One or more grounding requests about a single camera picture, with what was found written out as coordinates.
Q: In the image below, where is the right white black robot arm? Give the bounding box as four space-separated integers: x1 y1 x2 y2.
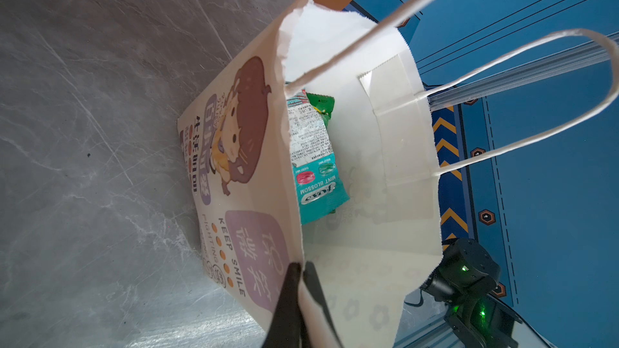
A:
420 238 554 347

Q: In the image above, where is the green yellow Fox's candy bag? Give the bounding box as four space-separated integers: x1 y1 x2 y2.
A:
306 93 335 127

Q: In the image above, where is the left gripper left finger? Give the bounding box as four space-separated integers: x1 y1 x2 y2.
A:
262 263 304 348

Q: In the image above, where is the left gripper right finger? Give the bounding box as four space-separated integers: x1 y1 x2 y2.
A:
301 262 343 347

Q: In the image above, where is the teal snack bag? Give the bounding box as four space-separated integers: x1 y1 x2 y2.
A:
287 90 349 225

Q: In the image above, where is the white patterned paper bag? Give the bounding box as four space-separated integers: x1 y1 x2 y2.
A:
176 0 619 348

